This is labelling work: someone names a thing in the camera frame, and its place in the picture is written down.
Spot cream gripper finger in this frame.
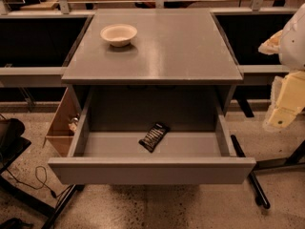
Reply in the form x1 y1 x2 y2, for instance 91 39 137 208
263 71 305 132

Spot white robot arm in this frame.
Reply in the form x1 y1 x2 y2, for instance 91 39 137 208
258 4 305 132

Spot open grey top drawer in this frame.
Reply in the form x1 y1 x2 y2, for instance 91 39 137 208
49 86 255 185

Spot grey cabinet with counter top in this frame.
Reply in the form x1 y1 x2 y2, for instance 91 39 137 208
61 8 244 116

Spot black stand leg at right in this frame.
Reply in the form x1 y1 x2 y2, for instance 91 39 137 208
231 135 271 209

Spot black stand leg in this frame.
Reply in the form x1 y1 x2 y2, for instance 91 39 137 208
41 185 84 229
231 135 271 209

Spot white paper bowl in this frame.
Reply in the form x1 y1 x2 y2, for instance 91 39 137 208
100 24 137 47

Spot black stand leg at left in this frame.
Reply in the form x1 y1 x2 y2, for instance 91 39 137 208
41 185 84 229

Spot black chair at left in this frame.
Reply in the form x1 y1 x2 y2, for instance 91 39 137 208
0 118 31 173

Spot black object bottom left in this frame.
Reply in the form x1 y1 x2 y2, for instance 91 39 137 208
0 218 32 229

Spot black cable on floor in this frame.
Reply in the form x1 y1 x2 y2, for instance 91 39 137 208
5 165 66 199

